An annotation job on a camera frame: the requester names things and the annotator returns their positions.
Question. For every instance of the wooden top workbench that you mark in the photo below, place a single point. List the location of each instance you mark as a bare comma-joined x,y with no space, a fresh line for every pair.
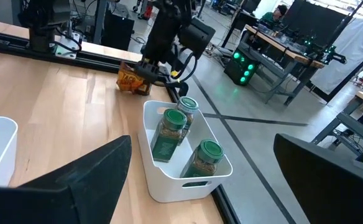
296,57

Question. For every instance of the white plastic bin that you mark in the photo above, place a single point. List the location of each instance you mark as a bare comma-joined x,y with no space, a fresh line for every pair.
1,140
169,186

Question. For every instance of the large black screen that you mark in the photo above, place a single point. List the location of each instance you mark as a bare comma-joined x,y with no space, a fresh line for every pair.
312,18

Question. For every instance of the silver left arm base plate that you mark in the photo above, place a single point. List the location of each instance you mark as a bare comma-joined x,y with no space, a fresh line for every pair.
68,46

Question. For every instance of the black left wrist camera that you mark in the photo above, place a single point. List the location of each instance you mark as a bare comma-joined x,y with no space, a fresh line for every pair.
197,37

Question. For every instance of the black robot with green lights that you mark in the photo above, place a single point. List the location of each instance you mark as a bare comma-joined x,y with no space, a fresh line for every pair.
333,56

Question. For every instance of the green lid spice jar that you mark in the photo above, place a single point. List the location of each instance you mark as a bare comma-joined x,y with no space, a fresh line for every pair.
187,105
166,143
211,151

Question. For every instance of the black cabinet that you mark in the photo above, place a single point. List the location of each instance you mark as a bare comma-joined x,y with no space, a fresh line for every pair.
117,31

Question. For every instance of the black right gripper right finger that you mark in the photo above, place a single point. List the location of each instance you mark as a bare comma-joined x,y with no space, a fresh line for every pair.
333,186

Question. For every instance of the computer tower with green fans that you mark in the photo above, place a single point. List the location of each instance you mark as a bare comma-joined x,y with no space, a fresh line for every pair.
231,70

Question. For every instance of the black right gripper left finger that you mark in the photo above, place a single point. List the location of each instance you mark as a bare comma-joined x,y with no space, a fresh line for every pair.
60,193

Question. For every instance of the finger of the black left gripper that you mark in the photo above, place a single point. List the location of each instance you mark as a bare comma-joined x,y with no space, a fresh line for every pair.
147,71

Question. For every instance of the person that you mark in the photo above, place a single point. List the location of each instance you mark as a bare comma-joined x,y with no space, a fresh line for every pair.
270,17

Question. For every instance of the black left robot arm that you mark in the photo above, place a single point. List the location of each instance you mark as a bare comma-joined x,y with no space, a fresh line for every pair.
164,28

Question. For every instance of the grey metal frame table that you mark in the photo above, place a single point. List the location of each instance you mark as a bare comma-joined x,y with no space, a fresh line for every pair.
352,126

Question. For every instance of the white hanging sheet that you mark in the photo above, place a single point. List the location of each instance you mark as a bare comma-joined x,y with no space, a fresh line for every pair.
349,56

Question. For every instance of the orange taco seasoning packet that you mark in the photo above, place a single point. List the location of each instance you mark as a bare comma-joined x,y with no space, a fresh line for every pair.
127,81

